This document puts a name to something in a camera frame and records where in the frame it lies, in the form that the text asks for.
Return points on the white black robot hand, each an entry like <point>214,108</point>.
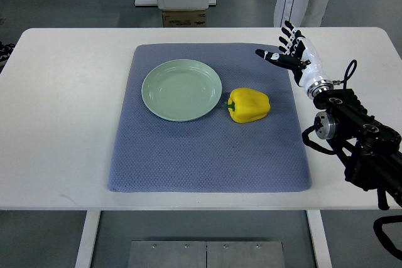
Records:
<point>298,55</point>

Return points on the yellow bell pepper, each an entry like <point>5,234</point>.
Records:
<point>247,105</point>

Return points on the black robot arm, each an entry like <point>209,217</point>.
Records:
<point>368,149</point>

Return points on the light green plate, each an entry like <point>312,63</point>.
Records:
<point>181,90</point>

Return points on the blue quilted mat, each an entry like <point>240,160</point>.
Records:
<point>212,154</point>

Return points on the cardboard box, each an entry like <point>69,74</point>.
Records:
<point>184,19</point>

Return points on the right white table leg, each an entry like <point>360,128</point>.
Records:
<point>319,240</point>

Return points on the white table leg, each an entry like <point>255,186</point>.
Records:
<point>87,241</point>
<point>319,240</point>

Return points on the black white shoe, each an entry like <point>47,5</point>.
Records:
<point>5,52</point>

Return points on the left white table leg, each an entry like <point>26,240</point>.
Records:
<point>87,241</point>

